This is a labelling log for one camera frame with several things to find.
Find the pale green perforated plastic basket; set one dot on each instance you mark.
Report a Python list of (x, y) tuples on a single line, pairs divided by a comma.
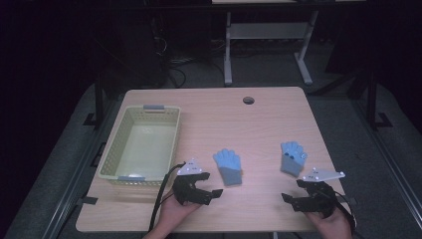
[(146, 147)]

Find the person's left hand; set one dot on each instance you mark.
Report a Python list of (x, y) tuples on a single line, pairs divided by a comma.
[(177, 214)]

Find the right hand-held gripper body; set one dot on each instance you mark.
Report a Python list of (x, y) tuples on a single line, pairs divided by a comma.
[(320, 195)]

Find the blue and grey knit glove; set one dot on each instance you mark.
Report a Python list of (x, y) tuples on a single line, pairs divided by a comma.
[(229, 166), (292, 163)]

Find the person's right hand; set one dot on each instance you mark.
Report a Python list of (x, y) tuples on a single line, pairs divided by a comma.
[(331, 225)]

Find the grey metal floor rail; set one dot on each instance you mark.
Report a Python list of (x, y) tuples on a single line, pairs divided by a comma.
[(76, 172), (394, 172)]

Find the black table edge clamp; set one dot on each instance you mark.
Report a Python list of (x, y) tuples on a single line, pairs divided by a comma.
[(89, 200)]

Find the white metal desk frame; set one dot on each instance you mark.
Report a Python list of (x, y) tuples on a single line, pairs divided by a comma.
[(268, 30)]

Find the black metal stand post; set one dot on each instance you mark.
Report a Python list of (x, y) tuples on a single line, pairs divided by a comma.
[(372, 99), (98, 99)]

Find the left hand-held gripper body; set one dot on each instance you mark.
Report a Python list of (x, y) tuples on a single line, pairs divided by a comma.
[(185, 191)]

